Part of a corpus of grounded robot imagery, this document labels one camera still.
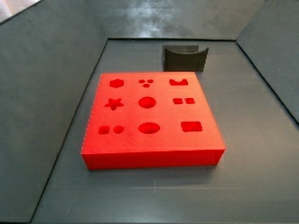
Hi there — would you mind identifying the red shape sorter box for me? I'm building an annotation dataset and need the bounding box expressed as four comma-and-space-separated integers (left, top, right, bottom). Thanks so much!
80, 72, 226, 170

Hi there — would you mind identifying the black curved holder stand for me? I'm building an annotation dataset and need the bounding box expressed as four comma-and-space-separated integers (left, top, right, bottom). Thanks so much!
163, 45, 210, 72

